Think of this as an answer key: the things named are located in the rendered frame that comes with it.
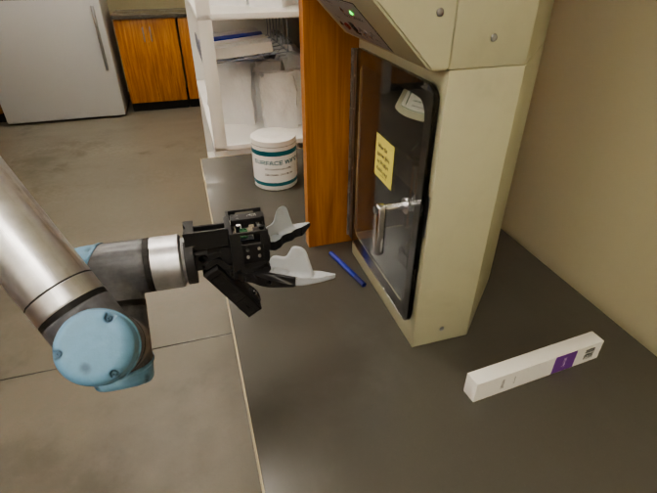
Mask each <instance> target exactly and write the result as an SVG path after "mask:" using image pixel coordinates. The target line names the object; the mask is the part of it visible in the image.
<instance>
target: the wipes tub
mask: <svg viewBox="0 0 657 493"><path fill-rule="evenodd" d="M250 142H251V152H252V162H253V172H254V180H255V184H256V186H258V187H259V188H261V189H264V190H269V191H279V190H285V189H288V188H290V187H292V186H294V185H295V184H296V182H297V158H296V134H295V132H294V131H292V130H290V129H287V128H282V127H268V128H262V129H258V130H256V131H254V132H252V133H251V134H250Z"/></svg>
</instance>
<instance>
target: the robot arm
mask: <svg viewBox="0 0 657 493"><path fill-rule="evenodd" d="M251 210H253V212H249V213H242V214H235V212H243V211H251ZM223 221H224V222H222V223H214V224H206V225H198V226H194V225H193V220H192V221H184V222H182V225H183V235H182V237H183V238H180V236H179V235H178V234H174V235H166V236H158V237H151V238H144V239H136V240H128V241H120V242H113V243H105V244H103V243H96V244H94V245H89V246H80V247H76V248H73V247H72V245H71V244H70V243H69V241H68V240H67V239H66V237H65V236H64V235H63V234H62V232H61V231H60V230H59V229H58V227H57V226H56V225H55V224H54V222H53V221H52V220H51V219H50V217H49V216H48V215H47V214H46V212H45V211H44V210H43V208H42V207H41V206H40V205H39V203H38V202H37V201H36V200H35V198H34V197H33V196H32V195H31V193H30V192H29V191H28V190H27V188H26V187H25V186H24V185H23V183H22V182H21V180H20V179H19V178H18V177H17V175H16V174H15V173H14V172H13V170H12V169H11V168H10V167H9V165H8V164H7V163H6V162H5V160H4V159H2V158H1V156H0V284H1V286H2V287H3V288H4V289H5V291H6V292H7V293H8V294H9V296H10V297H11V298H12V299H13V300H14V302H15V303H16V304H17V305H18V307H19V308H20V309H21V310H22V312H23V313H24V314H25V316H26V317H27V318H28V319H29V320H30V322H31V323H32V324H33V325H34V327H35V328H36V329H37V330H38V331H39V332H40V334H41V335H43V337H44V338H45V339H46V340H47V342H48V343H49V344H50V345H51V347H52V350H53V360H54V363H55V366H56V368H57V369H58V371H59V372H60V373H61V375H62V376H63V377H65V378H66V379H67V380H69V381H71V382H73V383H75V384H79V385H84V386H94V387H95V389H96V390H97V391H100V392H110V391H116V390H120V389H125V388H130V387H134V386H138V385H141V384H144V383H147V382H149V381H151V380H152V379H153V376H154V368H153V360H154V353H153V349H152V342H151V334H150V326H149V318H148V310H147V304H146V299H145V293H146V292H152V291H165V290H171V289H177V288H183V287H185V286H186V285H187V282H189V284H190V285H191V284H197V283H199V279H198V271H200V270H202V272H203V277H204V278H205V279H207V280H208V281H209V282H210V283H211V284H212V285H213V286H214V287H215V288H217V289H218V290H219V291H220V292H221V293H222V294H224V295H225V296H227V297H228V298H229V299H230V300H231V301H232V302H233V303H234V304H235V305H236V306H237V308H238V309H239V310H241V311H242V312H243V313H244V314H246V315H247V316H248V317H251V316H252V315H253V314H255V313H256V312H258V311H259V310H261V309H262V307H261V303H260V300H261V297H260V295H259V293H258V291H257V290H256V289H255V288H254V287H253V286H251V285H250V284H249V283H253V284H256V285H258V286H262V287H267V288H294V287H295V286H306V285H311V284H316V283H320V282H324V281H328V280H332V279H334V278H335V273H331V272H327V271H313V269H312V266H311V263H310V260H309V257H308V254H307V252H306V250H305V249H304V248H303V247H301V246H293V247H292V248H291V249H290V251H289V253H288V255H287V256H278V255H274V256H272V257H271V256H270V250H277V249H279V248H280V247H282V245H283V244H284V243H286V242H290V241H292V240H293V239H294V238H296V237H300V236H303V235H304V233H305V232H306V231H307V229H308V228H309V227H310V222H304V223H297V224H292V222H291V219H290V216H289V213H288V210H287V208H286V207H285V206H281V207H279V208H278V209H277V211H276V215H275V218H274V221H273V223H272V224H271V225H269V226H267V227H266V226H265V219H264V214H263V211H261V210H260V206H257V207H250V208H242V209H234V210H225V216H223ZM270 257H271V258H270Z"/></svg>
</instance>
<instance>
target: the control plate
mask: <svg viewBox="0 0 657 493"><path fill-rule="evenodd" d="M320 1H321V2H322V3H323V4H324V6H325V7H326V8H327V9H328V10H329V11H330V12H331V14H332V15H333V16H334V17H335V18H336V19H337V20H338V22H339V23H340V21H342V22H343V23H345V22H347V23H348V24H349V22H351V23H352V24H354V26H355V27H356V28H357V29H358V30H359V28H360V29H361V30H362V31H363V32H362V31H361V32H360V33H361V34H362V35H361V34H358V33H357V32H356V31H355V30H354V29H353V28H352V27H351V25H350V24H349V25H350V27H351V29H350V30H349V29H348V28H347V27H346V26H345V25H343V24H341V23H340V24H341V25H342V26H343V27H344V28H345V29H346V31H347V32H349V33H351V34H354V35H356V36H358V37H360V38H363V39H365V40H367V41H369V42H371V43H373V44H375V45H377V46H380V47H382V48H384V49H386V50H388V51H391V52H393V51H392V50H391V49H390V48H389V46H388V45H387V44H386V43H385V42H384V40H383V39H382V38H381V37H380V36H379V34H378V33H377V32H376V31H375V30H374V28H373V27H372V26H371V25H370V23H369V22H368V21H367V20H366V19H365V17H364V16H363V15H362V14H361V13H360V11H359V10H358V9H357V8H356V7H355V5H354V4H353V3H350V2H346V1H343V0H320ZM339 7H340V8H341V9H342V10H343V11H344V13H343V12H342V11H340V9H339ZM348 10H350V11H351V12H352V13H353V14H354V16H353V15H351V14H350V13H349V11H348ZM364 30H365V31H366V32H367V33H368V34H369V35H366V36H365V35H364ZM371 33H372V34H373V35H374V37H372V38H370V35H371ZM393 53H394V52H393Z"/></svg>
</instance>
